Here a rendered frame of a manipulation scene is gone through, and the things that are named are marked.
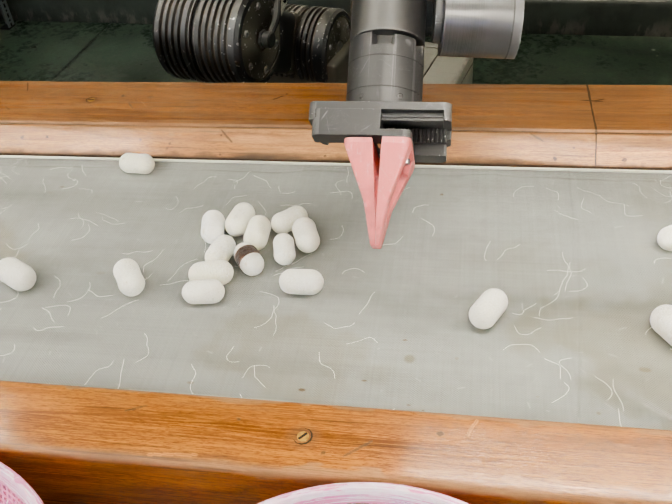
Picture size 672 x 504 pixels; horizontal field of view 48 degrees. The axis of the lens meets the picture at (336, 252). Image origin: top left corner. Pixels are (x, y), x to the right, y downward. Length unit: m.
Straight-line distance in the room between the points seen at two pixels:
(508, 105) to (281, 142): 0.22
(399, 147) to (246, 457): 0.23
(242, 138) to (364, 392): 0.33
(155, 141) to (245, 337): 0.28
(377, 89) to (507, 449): 0.26
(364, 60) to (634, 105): 0.31
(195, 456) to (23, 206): 0.37
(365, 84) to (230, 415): 0.25
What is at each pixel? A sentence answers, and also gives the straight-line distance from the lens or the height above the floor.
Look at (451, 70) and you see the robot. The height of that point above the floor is 0.47.
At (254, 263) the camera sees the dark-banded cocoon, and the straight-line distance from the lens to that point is 0.60.
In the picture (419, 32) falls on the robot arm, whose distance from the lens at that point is 0.59.
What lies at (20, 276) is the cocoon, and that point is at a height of 0.76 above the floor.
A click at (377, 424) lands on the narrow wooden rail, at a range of 0.47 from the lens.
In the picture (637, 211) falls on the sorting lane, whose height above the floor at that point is 0.74.
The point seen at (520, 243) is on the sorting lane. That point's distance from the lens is 0.63.
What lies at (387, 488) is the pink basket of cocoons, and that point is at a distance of 0.44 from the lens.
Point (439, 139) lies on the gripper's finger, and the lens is 0.58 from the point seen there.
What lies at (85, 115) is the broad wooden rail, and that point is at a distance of 0.83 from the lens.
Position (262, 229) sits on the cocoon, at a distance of 0.63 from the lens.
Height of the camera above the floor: 1.14
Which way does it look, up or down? 40 degrees down
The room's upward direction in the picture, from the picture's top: 5 degrees counter-clockwise
